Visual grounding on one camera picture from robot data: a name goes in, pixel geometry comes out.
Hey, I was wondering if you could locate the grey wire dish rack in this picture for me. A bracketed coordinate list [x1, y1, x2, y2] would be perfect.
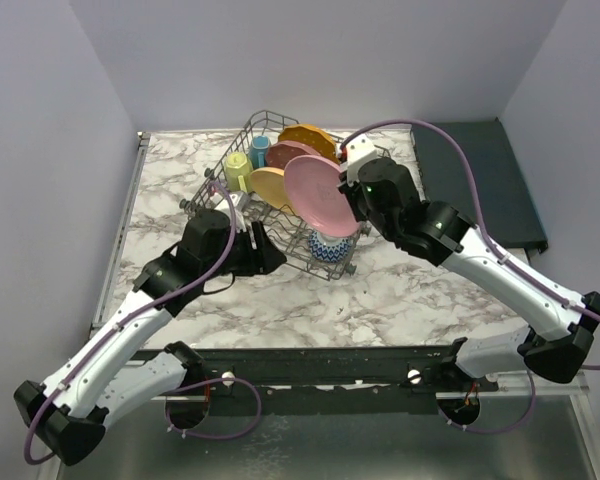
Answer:
[179, 109, 371, 281]

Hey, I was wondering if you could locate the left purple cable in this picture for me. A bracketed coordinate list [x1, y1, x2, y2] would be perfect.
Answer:
[24, 183, 262, 466]

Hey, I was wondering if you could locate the blue floral mug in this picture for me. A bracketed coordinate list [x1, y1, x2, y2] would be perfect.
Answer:
[249, 135, 271, 170]

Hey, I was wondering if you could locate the brown plate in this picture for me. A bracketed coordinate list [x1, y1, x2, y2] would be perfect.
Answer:
[265, 140, 320, 170]

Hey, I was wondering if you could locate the dark blue flat box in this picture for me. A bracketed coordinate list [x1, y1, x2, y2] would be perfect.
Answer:
[412, 119, 548, 253]

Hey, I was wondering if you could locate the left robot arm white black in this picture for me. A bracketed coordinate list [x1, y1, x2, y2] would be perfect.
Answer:
[14, 210, 287, 465]

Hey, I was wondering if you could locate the red patterned bowl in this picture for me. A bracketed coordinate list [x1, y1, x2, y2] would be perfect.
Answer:
[308, 231, 352, 264]

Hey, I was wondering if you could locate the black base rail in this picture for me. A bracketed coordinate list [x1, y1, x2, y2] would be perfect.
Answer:
[163, 341, 497, 415]

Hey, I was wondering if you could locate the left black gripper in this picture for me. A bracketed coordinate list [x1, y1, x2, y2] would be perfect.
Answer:
[203, 221, 288, 281]

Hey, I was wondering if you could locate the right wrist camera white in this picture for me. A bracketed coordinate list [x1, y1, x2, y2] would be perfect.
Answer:
[340, 134, 387, 172]

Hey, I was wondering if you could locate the purple cable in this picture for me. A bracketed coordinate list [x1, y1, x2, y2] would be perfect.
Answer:
[340, 118, 600, 435]
[24, 183, 262, 466]

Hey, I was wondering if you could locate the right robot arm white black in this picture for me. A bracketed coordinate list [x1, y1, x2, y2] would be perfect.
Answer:
[338, 157, 600, 392]

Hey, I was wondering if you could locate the yellow green mug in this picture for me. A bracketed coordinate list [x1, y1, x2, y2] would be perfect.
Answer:
[224, 152, 253, 194]

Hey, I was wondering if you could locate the pink round bear plate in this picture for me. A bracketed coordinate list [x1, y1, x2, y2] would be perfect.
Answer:
[284, 155, 359, 238]

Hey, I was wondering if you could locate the yellow pink rimmed plate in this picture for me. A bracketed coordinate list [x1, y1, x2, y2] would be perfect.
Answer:
[250, 167, 295, 215]

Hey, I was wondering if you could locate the orange polka dot plate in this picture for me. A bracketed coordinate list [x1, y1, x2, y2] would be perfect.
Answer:
[278, 124, 338, 163]

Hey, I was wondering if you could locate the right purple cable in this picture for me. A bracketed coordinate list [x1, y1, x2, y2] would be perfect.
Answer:
[340, 118, 600, 435]

